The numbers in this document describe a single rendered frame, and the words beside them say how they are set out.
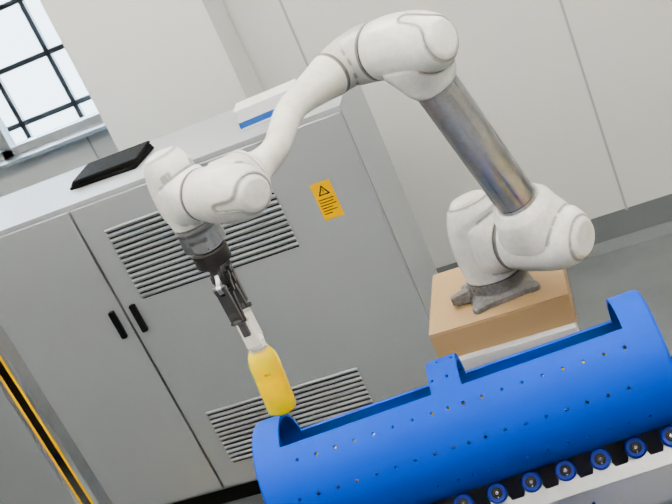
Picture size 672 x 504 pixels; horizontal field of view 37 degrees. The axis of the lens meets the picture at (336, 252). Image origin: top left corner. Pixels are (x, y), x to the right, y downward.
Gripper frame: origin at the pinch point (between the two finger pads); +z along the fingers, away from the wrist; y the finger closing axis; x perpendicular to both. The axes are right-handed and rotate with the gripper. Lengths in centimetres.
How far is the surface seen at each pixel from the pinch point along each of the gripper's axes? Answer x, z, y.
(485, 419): 39, 31, 13
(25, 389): -67, 8, -30
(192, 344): -68, 70, -155
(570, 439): 53, 41, 14
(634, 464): 64, 54, 12
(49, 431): -67, 22, -30
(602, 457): 58, 50, 11
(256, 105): -8, -4, -164
